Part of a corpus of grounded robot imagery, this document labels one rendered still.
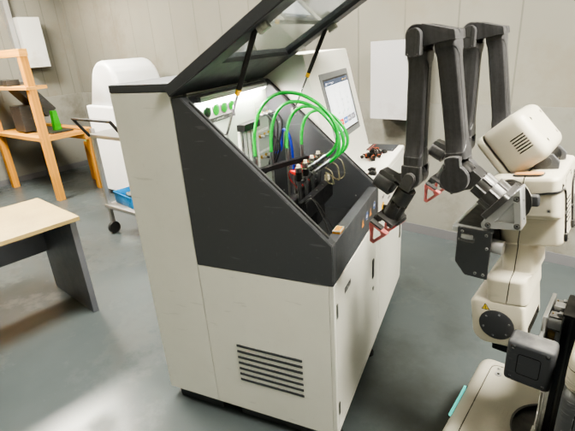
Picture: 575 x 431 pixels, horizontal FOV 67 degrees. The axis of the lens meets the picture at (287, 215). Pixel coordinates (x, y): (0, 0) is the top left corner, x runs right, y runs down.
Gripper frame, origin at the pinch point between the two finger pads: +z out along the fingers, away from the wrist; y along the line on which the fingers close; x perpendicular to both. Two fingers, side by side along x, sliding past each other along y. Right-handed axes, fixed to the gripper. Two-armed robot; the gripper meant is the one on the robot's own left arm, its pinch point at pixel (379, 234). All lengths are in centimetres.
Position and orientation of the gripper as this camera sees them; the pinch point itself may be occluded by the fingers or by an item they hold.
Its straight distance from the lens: 145.5
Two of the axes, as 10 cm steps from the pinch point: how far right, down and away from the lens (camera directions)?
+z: -2.9, 7.4, 6.0
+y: -6.3, 3.3, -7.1
